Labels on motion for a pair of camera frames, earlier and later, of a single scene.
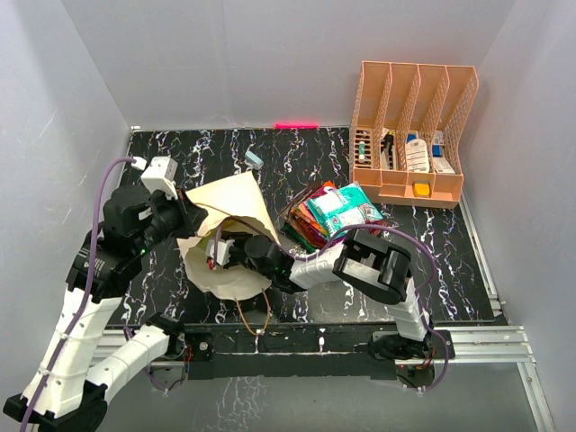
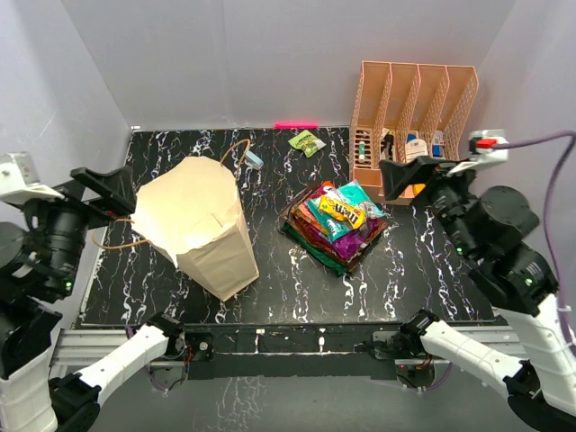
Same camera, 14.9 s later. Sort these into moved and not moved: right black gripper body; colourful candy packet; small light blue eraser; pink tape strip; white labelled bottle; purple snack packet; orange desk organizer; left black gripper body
Moved: purple snack packet; right black gripper body; left black gripper body
Not moved: pink tape strip; small light blue eraser; white labelled bottle; orange desk organizer; colourful candy packet
